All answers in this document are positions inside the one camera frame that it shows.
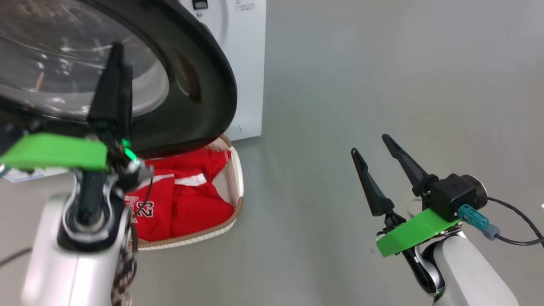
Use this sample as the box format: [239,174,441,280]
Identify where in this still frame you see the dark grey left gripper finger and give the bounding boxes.
[123,65,133,145]
[87,42,126,137]

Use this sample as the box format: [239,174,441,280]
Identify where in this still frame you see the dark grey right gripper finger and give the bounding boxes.
[381,134,439,197]
[351,148,395,218]

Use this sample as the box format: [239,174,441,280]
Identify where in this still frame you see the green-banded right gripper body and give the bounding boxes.
[376,208,462,258]

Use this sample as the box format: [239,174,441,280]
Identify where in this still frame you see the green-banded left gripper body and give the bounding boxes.
[0,127,154,192]

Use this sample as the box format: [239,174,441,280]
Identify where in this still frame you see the black round glass washer door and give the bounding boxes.
[0,0,238,159]

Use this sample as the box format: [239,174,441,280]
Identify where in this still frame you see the red sports jersey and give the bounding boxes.
[125,149,235,242]

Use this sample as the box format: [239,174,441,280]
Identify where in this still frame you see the white front-load washing machine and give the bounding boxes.
[0,0,267,184]

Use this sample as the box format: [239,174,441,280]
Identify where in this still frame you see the cream laundry basket brown rim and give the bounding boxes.
[127,135,244,251]

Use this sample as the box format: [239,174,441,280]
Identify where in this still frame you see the blue energy label sticker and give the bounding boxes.
[2,168,45,184]

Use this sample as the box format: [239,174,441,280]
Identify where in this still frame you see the teal camera cable connector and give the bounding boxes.
[458,204,501,242]

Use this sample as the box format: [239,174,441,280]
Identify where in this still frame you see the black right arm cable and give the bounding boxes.
[487,196,544,247]

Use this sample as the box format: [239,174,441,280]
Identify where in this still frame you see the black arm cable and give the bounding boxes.
[487,196,544,247]
[110,168,155,306]

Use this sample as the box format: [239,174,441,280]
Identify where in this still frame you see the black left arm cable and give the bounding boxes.
[110,168,155,306]

